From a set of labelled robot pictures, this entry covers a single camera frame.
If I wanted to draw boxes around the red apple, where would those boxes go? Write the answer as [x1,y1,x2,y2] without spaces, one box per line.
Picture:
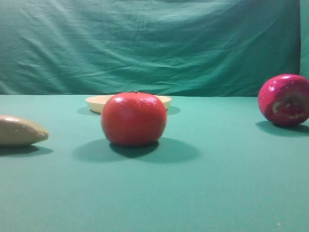
[258,74,309,127]

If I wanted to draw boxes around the pale yellow plate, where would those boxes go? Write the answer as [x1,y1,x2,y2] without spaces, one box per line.
[85,95,172,114]

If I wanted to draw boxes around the orange-red tangerine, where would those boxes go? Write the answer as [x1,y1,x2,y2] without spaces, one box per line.
[101,91,167,146]

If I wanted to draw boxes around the green backdrop cloth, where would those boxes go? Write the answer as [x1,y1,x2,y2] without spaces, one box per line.
[0,0,309,97]

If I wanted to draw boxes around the yellow banana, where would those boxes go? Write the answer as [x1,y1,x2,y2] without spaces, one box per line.
[0,115,49,146]

